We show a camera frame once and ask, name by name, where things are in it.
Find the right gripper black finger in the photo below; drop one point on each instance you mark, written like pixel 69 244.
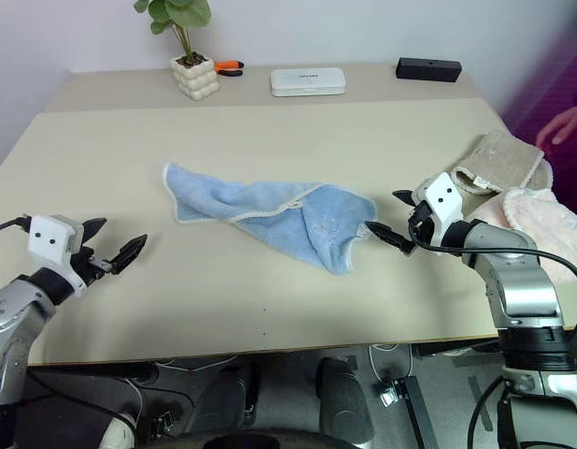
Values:
pixel 391 235
pixel 406 196

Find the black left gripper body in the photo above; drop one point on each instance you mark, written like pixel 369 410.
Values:
pixel 89 265

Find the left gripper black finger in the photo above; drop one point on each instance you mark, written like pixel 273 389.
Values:
pixel 130 251
pixel 92 229

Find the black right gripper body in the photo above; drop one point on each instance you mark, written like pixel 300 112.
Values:
pixel 421 216

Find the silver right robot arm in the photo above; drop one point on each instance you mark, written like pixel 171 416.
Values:
pixel 526 290

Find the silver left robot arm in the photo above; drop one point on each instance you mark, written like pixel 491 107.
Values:
pixel 14 318

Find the beige towel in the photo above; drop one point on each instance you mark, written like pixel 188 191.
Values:
pixel 503 159

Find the light blue towel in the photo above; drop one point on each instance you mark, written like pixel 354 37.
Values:
pixel 278 220

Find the pink towel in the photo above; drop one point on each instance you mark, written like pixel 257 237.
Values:
pixel 545 220

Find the bystander bare hand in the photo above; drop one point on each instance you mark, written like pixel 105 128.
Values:
pixel 566 124

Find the black rectangular box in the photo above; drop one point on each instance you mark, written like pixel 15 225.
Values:
pixel 428 69

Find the white flat case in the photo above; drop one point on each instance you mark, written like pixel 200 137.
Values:
pixel 309 82

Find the dark rounded shape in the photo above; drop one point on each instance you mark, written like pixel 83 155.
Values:
pixel 227 397
pixel 344 402

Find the black table leg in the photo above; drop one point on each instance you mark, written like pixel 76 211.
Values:
pixel 416 411

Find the white bubble plant pot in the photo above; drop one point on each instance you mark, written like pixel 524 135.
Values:
pixel 197 82

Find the green leafy plant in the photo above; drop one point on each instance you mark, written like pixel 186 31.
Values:
pixel 176 14

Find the dark curved robot body edge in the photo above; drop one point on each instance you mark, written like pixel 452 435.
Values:
pixel 269 438

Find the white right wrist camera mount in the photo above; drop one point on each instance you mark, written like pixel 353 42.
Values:
pixel 443 198

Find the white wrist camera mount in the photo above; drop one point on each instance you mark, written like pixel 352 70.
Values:
pixel 48 241
pixel 443 198

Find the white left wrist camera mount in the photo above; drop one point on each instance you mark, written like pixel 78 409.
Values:
pixel 48 241

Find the metal bracket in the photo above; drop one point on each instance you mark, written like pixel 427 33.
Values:
pixel 388 394

